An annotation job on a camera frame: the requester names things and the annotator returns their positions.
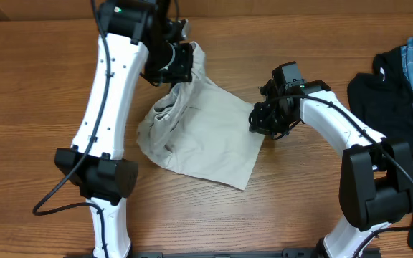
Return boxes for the beige shorts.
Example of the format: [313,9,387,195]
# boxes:
[137,42,264,191]

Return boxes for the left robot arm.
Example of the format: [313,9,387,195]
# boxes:
[54,0,193,257]

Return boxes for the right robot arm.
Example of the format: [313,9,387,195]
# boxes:
[249,62,413,257]

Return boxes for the black shirt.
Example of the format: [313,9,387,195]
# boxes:
[346,45,413,252]

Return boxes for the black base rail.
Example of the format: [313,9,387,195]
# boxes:
[129,248,315,258]

